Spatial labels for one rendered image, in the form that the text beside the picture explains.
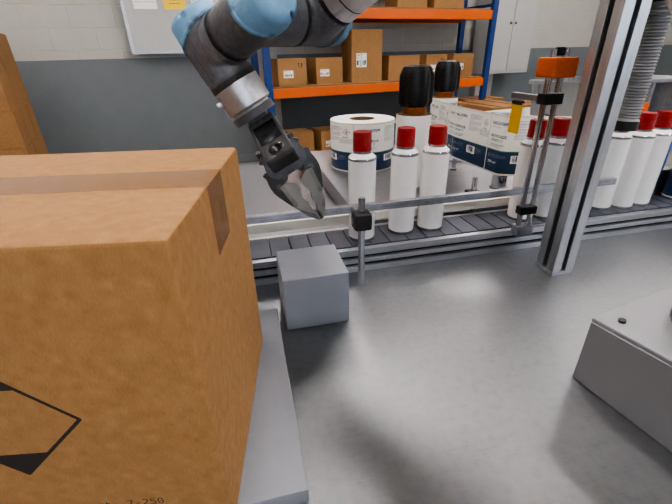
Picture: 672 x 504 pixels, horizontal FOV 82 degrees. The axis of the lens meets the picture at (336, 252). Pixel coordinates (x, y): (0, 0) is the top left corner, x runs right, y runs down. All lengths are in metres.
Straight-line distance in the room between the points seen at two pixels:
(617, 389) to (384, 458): 0.28
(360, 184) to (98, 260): 0.53
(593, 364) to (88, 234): 0.54
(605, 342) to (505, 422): 0.15
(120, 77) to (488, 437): 4.77
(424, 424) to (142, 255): 0.36
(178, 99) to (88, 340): 4.70
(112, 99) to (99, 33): 0.61
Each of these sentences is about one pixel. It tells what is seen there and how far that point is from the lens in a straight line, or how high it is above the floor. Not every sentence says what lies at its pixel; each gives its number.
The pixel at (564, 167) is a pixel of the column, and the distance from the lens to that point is 0.78.
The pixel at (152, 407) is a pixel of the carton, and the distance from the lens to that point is 0.32.
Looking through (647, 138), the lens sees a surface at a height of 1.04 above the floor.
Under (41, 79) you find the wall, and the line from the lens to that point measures 5.04.
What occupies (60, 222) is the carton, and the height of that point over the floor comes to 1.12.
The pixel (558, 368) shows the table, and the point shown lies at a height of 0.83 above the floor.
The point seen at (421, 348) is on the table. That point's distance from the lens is 0.59.
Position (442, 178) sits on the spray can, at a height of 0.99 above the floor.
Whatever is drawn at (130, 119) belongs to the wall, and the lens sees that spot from 4.98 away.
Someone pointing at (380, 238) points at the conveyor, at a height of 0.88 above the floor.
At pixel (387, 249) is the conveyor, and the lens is 0.75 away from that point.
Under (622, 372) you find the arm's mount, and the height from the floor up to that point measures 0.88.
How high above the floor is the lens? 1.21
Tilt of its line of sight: 27 degrees down
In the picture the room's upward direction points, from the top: 1 degrees counter-clockwise
